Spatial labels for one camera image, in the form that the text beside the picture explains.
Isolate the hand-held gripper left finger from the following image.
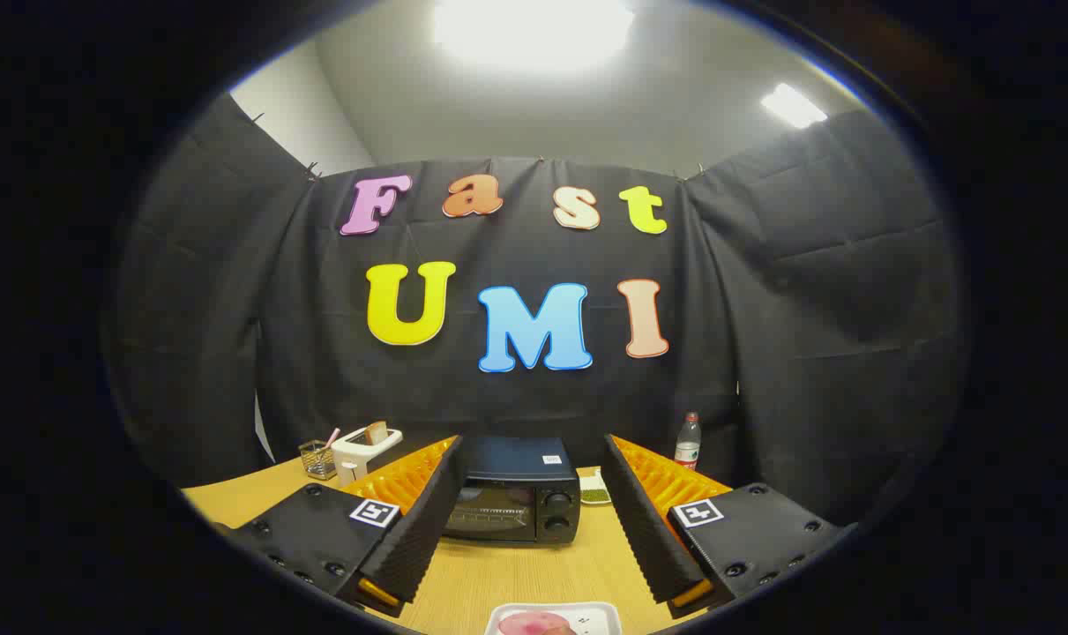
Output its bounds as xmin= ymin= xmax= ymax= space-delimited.
xmin=212 ymin=434 xmax=469 ymax=618

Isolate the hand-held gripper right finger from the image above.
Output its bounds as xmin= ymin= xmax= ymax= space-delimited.
xmin=601 ymin=433 xmax=856 ymax=619

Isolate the white square plate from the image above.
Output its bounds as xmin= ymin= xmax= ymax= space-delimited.
xmin=485 ymin=602 xmax=624 ymax=635

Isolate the black toaster oven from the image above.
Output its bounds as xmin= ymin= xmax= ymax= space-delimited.
xmin=443 ymin=435 xmax=582 ymax=544

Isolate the pink ham slice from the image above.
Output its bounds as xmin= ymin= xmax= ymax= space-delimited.
xmin=498 ymin=613 xmax=577 ymax=635

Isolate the white toaster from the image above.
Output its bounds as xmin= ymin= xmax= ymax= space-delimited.
xmin=331 ymin=426 xmax=404 ymax=486

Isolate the clear water bottle red label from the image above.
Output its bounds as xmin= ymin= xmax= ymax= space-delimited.
xmin=674 ymin=412 xmax=703 ymax=471

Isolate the small ceiling light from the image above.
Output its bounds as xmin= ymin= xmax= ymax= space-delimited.
xmin=760 ymin=82 xmax=828 ymax=131

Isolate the large ceiling light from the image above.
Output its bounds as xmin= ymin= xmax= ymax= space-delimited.
xmin=432 ymin=0 xmax=636 ymax=76

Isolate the wire mesh holder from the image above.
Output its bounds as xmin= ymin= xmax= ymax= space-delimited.
xmin=299 ymin=439 xmax=339 ymax=480

